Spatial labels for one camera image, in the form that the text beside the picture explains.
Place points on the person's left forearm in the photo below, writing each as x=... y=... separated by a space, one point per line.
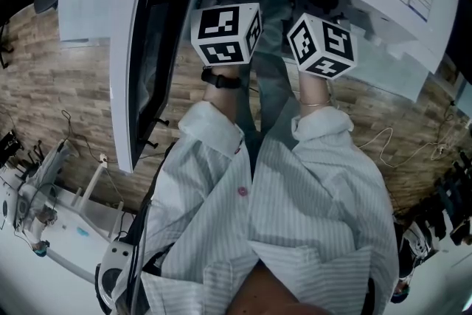
x=223 y=103

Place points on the white table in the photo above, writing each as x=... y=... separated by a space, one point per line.
x=73 y=232

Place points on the person's chest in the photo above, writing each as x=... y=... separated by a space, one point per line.
x=273 y=291

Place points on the striped white shirt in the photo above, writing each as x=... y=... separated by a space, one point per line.
x=313 y=195

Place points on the white round device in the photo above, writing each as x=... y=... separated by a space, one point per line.
x=118 y=254

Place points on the blue jeans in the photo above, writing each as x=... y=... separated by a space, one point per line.
x=274 y=92

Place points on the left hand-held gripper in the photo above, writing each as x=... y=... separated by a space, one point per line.
x=221 y=33

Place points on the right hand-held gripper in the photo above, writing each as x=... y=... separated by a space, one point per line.
x=324 y=48

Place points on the black chair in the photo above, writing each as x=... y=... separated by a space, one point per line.
x=451 y=195

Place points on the black wristband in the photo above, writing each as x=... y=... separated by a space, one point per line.
x=221 y=80

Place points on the person's right forearm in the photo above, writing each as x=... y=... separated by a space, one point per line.
x=313 y=90

